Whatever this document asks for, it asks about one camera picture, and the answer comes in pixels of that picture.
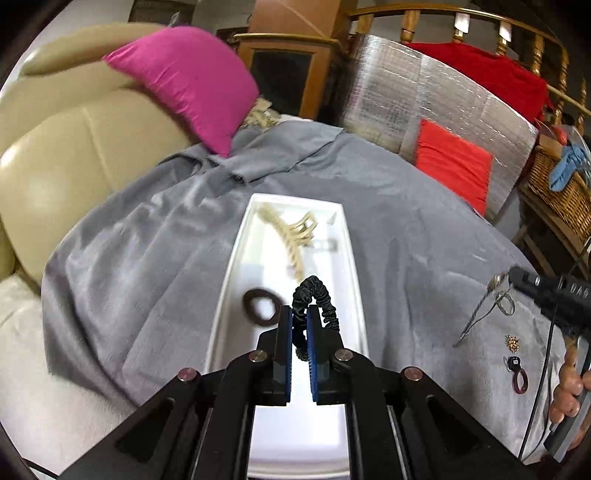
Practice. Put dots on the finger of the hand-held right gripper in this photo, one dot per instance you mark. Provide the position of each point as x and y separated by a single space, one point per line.
524 279

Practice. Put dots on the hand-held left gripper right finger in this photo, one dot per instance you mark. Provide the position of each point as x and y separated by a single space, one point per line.
315 355

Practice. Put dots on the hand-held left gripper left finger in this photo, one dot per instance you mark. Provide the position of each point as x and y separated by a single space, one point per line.
286 355

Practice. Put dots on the gold brooch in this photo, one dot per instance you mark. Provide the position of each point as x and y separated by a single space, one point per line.
511 343

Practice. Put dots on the black scrunchie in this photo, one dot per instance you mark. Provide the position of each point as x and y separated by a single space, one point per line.
318 285

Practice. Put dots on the white tray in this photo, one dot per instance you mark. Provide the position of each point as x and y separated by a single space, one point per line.
258 277

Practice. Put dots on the small black hair clip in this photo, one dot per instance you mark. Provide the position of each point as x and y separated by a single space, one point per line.
512 363

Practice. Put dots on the person's right hand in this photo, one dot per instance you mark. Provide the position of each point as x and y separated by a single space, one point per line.
568 392

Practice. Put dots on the wicker basket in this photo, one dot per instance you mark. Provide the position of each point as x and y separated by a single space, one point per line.
563 203

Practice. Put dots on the cream hair claw clip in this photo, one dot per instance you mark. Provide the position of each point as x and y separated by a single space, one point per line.
288 240

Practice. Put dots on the blue cloth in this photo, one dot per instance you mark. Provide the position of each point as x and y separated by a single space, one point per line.
565 168

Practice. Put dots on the red cushion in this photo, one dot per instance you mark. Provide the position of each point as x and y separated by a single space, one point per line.
452 161

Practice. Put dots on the grey blanket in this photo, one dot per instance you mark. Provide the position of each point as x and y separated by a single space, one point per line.
161 240

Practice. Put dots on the red cloth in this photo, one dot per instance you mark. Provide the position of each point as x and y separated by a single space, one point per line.
498 78

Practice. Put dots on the silver foil panel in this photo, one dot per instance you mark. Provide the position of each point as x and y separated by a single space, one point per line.
392 92

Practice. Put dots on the white towel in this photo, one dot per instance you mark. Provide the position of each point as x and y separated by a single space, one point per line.
27 392

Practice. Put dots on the wooden railing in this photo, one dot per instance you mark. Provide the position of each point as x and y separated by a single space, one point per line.
406 21

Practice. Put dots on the magenta pillow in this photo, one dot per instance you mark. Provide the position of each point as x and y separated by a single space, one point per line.
184 78

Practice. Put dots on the beige leather sofa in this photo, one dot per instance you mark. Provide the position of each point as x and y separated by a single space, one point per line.
60 161

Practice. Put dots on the wooden cabinet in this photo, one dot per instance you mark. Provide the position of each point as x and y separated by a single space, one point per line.
295 18

